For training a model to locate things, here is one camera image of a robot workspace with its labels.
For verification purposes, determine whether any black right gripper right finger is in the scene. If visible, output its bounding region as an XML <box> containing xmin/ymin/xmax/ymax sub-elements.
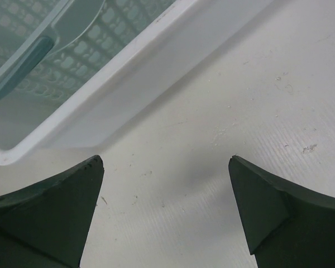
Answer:
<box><xmin>228</xmin><ymin>156</ymin><xmax>335</xmax><ymax>267</ymax></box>

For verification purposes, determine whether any light teal perforated basket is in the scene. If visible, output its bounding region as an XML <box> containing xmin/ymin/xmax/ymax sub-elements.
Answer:
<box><xmin>0</xmin><ymin>1</ymin><xmax>172</xmax><ymax>106</ymax></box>

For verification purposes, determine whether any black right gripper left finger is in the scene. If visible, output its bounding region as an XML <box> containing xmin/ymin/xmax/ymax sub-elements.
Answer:
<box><xmin>0</xmin><ymin>155</ymin><xmax>104</xmax><ymax>267</ymax></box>

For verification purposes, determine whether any white plastic tub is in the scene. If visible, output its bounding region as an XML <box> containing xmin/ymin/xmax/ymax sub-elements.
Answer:
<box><xmin>0</xmin><ymin>0</ymin><xmax>272</xmax><ymax>168</ymax></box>

